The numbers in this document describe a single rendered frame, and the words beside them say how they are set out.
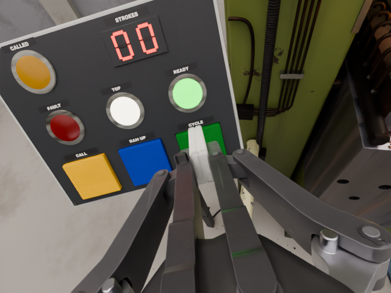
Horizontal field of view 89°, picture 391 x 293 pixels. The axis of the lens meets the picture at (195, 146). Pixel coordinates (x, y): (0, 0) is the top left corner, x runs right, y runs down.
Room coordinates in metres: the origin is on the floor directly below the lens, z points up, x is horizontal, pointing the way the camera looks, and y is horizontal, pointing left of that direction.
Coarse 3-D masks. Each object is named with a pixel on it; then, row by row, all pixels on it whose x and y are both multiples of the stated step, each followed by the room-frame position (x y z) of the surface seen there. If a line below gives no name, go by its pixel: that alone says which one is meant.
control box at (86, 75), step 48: (144, 0) 0.31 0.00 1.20; (192, 0) 0.29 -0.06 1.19; (0, 48) 0.33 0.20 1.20; (48, 48) 0.31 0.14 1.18; (96, 48) 0.30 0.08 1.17; (192, 48) 0.27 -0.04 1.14; (0, 96) 0.30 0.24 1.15; (48, 96) 0.29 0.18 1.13; (96, 96) 0.27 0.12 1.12; (144, 96) 0.26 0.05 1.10; (48, 144) 0.26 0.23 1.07; (96, 144) 0.24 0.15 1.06; (240, 144) 0.18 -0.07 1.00
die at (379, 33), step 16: (384, 0) 0.46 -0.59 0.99; (368, 16) 0.43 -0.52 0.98; (384, 16) 0.40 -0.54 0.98; (368, 32) 0.38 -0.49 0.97; (384, 32) 0.35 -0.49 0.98; (368, 48) 0.35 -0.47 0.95; (384, 48) 0.30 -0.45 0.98; (384, 64) 0.26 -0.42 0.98; (384, 96) 0.21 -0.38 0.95; (384, 112) 0.18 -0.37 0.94
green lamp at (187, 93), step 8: (184, 80) 0.25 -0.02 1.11; (192, 80) 0.25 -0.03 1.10; (176, 88) 0.25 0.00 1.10; (184, 88) 0.24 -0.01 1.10; (192, 88) 0.24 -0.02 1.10; (200, 88) 0.24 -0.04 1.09; (176, 96) 0.24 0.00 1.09; (184, 96) 0.24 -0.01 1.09; (192, 96) 0.24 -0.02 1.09; (200, 96) 0.23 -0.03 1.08; (184, 104) 0.23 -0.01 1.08; (192, 104) 0.23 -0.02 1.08
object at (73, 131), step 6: (54, 120) 0.27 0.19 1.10; (60, 120) 0.27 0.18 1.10; (66, 120) 0.26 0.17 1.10; (72, 120) 0.26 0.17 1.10; (54, 126) 0.26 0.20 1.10; (60, 126) 0.26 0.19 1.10; (66, 126) 0.26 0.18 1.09; (72, 126) 0.26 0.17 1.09; (78, 126) 0.26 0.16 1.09; (54, 132) 0.26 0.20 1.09; (60, 132) 0.26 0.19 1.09; (66, 132) 0.26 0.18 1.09; (72, 132) 0.25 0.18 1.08; (78, 132) 0.25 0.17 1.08; (60, 138) 0.26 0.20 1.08; (66, 138) 0.25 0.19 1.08; (72, 138) 0.25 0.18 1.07
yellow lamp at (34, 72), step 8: (24, 56) 0.31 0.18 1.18; (32, 56) 0.31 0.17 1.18; (16, 64) 0.31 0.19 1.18; (24, 64) 0.31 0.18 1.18; (32, 64) 0.31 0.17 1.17; (40, 64) 0.30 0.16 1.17; (24, 72) 0.30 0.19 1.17; (32, 72) 0.30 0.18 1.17; (40, 72) 0.30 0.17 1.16; (48, 72) 0.30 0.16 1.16; (24, 80) 0.30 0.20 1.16; (32, 80) 0.30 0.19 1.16; (40, 80) 0.30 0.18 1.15; (48, 80) 0.29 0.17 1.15; (40, 88) 0.29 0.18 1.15
